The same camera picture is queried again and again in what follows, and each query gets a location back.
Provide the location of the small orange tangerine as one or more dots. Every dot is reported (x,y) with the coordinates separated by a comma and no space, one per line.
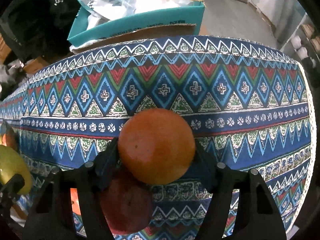
(75,201)

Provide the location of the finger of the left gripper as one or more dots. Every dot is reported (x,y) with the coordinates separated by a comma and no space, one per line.
(9,192)

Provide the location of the black hanging jacket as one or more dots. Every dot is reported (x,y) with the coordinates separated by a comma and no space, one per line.
(33,28)

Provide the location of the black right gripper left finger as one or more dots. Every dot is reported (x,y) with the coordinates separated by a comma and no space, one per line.
(51,215)

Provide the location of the patterned blue tablecloth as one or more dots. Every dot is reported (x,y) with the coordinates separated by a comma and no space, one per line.
(249,105)

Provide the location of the dark red apple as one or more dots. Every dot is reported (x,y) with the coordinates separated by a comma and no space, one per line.
(126,204)

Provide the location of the small wooden drawer box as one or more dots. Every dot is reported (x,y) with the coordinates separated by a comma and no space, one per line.
(37,64)

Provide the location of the shoe rack with shoes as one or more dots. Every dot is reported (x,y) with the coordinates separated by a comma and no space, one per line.
(303,43)

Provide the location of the brown cardboard box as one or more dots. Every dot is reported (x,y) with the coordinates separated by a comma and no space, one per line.
(141,34)

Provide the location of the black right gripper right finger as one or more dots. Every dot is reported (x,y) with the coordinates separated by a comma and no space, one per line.
(257,215)

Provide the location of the orange with stem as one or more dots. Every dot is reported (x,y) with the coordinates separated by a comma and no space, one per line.
(157,146)

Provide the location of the teal storage box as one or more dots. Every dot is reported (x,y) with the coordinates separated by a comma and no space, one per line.
(80,34)

